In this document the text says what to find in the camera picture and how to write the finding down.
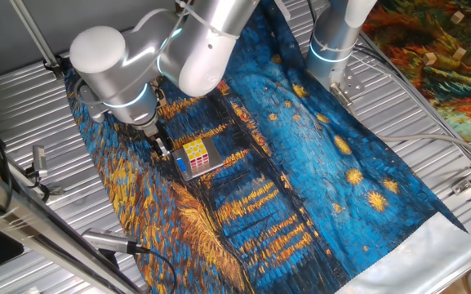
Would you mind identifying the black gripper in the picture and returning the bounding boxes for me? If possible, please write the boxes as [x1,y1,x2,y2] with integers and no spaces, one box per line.
[144,129,174,160]

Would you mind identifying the Rubik's cube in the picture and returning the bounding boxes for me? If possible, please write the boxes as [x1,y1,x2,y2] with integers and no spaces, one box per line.
[182,138,212,171]

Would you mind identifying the silver digital scale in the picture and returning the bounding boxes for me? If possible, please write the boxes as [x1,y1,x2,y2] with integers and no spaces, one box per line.
[171,137,224,182]

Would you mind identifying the blue starry night painted cloth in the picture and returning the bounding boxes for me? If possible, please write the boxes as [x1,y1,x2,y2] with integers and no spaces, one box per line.
[63,0,471,294]

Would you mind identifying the grey metal pole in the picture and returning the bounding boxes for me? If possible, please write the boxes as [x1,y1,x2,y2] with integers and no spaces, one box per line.
[8,0,65,81]

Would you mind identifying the orange painted cloth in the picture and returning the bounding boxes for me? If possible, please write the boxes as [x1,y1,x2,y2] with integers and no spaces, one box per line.
[361,0,471,144]

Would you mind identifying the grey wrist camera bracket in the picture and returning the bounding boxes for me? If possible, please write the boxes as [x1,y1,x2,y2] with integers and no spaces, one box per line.
[74,81,106,123]

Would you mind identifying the silver camera with cable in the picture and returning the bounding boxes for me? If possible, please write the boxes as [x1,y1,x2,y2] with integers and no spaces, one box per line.
[82,227,146,255]

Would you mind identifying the black camera cable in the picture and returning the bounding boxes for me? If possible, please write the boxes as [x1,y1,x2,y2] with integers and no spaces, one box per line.
[136,246,179,294]

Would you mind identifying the aluminium frame beam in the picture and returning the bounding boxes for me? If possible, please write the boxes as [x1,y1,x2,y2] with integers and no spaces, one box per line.
[0,157,142,294]

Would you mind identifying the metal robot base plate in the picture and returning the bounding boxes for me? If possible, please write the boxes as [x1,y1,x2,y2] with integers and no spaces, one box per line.
[328,67,365,108]

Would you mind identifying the grey hose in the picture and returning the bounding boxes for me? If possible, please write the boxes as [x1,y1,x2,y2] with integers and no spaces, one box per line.
[340,91,471,164]

